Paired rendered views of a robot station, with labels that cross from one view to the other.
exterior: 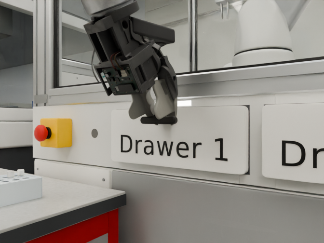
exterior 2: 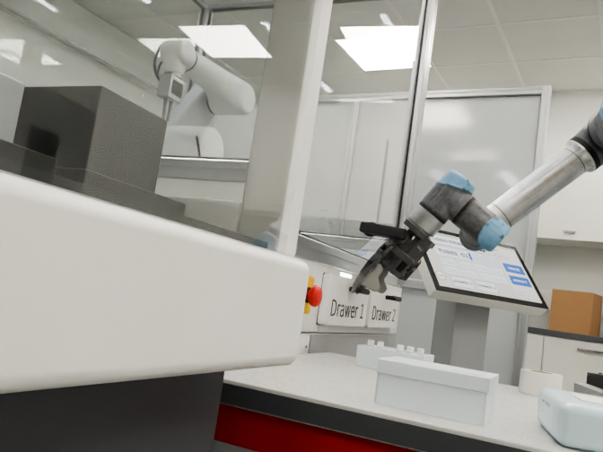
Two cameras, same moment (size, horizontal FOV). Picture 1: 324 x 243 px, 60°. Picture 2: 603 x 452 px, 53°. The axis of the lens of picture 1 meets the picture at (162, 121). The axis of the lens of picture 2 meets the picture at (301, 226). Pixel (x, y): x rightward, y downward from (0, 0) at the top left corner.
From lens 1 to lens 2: 164 cm
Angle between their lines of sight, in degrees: 100
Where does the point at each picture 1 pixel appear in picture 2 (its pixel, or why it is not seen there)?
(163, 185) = (333, 342)
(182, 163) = (351, 322)
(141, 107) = (368, 282)
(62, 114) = not seen: hidden behind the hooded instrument
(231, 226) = not seen: hidden behind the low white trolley
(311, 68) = not seen: hidden behind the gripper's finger
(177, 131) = (353, 298)
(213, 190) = (348, 339)
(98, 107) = (313, 267)
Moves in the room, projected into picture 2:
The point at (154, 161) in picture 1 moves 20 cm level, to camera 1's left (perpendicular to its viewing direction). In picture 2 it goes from (342, 322) to (367, 329)
